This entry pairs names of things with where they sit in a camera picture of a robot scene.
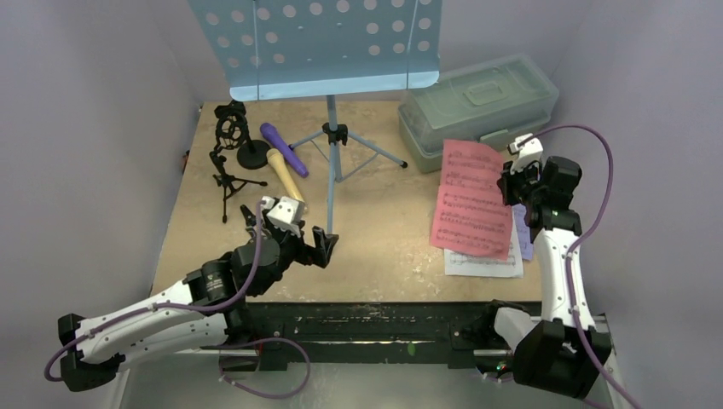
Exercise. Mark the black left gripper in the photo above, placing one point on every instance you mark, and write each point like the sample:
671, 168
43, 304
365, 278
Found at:
320, 253

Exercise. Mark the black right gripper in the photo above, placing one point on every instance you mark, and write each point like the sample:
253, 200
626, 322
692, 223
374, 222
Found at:
520, 188

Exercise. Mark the pink sheet music page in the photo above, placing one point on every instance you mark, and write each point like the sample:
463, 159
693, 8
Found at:
470, 216

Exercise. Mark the lavender sheet music page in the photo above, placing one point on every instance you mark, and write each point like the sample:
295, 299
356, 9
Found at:
525, 245

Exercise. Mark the purple toy microphone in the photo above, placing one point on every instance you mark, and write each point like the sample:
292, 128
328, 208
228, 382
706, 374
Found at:
273, 137

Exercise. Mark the light blue music stand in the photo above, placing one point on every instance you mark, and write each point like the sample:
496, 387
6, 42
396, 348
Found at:
272, 50

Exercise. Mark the black round-base microphone stand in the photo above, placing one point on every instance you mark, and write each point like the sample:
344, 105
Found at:
232, 133

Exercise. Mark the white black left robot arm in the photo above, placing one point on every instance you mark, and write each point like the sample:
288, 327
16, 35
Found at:
204, 309

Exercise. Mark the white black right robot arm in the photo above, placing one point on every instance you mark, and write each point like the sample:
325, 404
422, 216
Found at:
553, 282

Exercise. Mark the black pliers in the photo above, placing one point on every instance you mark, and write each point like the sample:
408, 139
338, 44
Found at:
253, 223

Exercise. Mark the translucent green storage box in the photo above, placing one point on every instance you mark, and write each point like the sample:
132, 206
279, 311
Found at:
491, 102

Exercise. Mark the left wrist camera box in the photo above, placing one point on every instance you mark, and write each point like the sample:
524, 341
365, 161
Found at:
283, 213

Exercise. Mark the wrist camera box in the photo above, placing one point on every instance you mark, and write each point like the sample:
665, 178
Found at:
525, 150
283, 213

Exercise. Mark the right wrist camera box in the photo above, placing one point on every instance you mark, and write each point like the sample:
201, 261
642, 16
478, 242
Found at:
525, 150

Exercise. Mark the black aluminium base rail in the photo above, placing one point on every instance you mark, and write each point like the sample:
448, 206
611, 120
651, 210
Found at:
456, 334

